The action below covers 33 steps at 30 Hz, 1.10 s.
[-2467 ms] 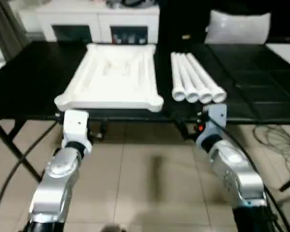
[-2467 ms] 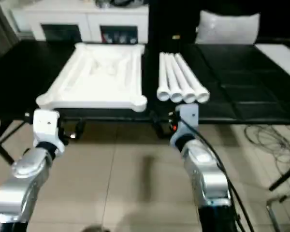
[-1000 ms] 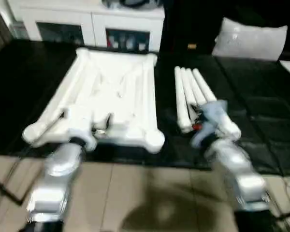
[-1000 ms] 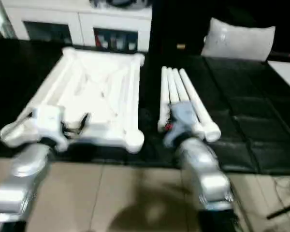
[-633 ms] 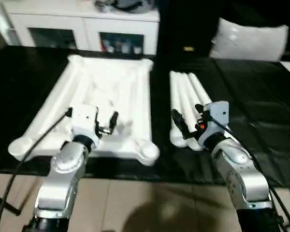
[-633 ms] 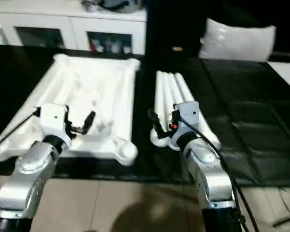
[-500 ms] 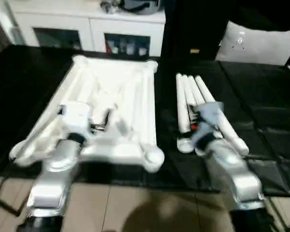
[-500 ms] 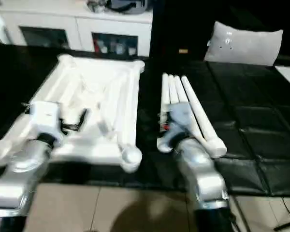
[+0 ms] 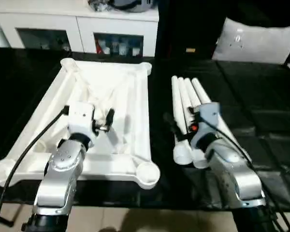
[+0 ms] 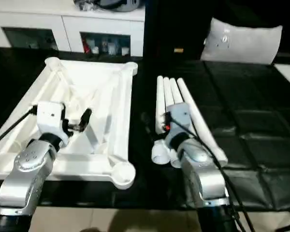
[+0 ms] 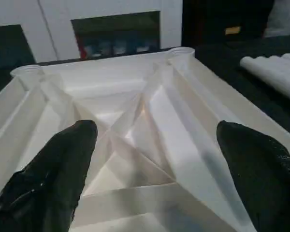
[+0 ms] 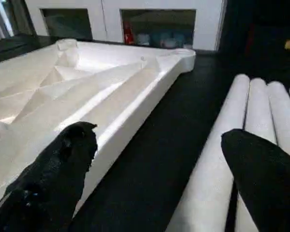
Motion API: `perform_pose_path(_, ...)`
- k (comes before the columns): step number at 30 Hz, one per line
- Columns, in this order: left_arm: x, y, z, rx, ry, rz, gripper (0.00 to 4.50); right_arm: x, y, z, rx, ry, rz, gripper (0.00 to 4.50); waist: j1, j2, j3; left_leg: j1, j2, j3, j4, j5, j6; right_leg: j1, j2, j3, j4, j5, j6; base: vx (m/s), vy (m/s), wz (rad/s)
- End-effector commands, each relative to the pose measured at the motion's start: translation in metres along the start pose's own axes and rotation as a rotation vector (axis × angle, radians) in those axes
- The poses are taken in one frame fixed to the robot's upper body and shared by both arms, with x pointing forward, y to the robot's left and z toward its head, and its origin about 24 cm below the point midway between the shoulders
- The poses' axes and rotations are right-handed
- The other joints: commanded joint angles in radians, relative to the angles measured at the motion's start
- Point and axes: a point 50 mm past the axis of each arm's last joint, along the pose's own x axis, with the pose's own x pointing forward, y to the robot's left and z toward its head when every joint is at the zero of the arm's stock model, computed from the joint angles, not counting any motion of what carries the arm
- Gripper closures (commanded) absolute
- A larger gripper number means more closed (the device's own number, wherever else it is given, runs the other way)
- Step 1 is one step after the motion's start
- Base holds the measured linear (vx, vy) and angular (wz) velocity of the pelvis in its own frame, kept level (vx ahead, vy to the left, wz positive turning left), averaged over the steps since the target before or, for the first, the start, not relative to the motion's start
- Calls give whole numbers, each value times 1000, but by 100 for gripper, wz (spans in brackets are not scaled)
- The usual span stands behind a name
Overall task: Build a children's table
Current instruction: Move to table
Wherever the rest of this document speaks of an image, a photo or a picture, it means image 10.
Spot white plastic table top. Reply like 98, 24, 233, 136
0, 57, 139, 189

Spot black work mat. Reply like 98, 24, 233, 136
0, 47, 290, 210

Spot white glass-door cabinet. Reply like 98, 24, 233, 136
0, 0, 145, 58

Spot grey cushion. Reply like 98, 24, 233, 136
200, 17, 283, 65

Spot grey helmet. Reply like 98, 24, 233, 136
73, 0, 145, 13

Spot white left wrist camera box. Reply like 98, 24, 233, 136
35, 101, 70, 148

